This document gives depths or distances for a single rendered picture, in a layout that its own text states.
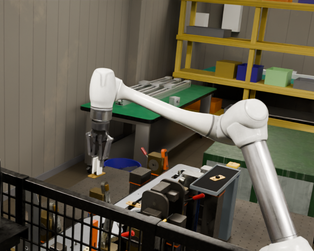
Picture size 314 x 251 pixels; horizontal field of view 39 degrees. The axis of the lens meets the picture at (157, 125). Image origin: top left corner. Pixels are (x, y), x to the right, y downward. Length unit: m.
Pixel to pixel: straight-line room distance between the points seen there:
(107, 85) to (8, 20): 2.56
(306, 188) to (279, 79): 3.21
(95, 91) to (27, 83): 2.77
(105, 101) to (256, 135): 0.61
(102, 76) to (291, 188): 2.71
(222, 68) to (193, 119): 5.51
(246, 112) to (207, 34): 5.71
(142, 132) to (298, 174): 1.69
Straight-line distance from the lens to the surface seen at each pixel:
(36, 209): 1.57
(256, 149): 1.71
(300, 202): 4.18
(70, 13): 4.98
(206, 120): 1.84
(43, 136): 4.87
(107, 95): 1.77
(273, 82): 7.09
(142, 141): 4.78
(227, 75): 7.30
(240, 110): 1.69
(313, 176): 4.09
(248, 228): 2.82
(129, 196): 2.32
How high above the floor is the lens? 1.98
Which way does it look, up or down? 15 degrees down
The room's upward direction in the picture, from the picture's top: 5 degrees clockwise
